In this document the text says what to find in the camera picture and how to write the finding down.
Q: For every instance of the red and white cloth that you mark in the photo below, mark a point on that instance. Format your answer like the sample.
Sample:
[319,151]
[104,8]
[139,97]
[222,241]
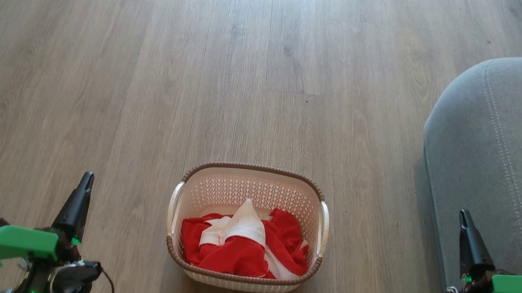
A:
[241,257]

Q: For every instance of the grey fabric sofa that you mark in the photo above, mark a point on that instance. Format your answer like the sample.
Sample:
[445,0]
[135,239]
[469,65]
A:
[508,149]

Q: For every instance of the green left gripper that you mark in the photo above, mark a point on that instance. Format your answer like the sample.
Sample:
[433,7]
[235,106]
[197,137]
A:
[14,240]

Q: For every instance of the cream perforated laundry basket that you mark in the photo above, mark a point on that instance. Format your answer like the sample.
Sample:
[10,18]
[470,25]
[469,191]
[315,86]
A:
[255,191]

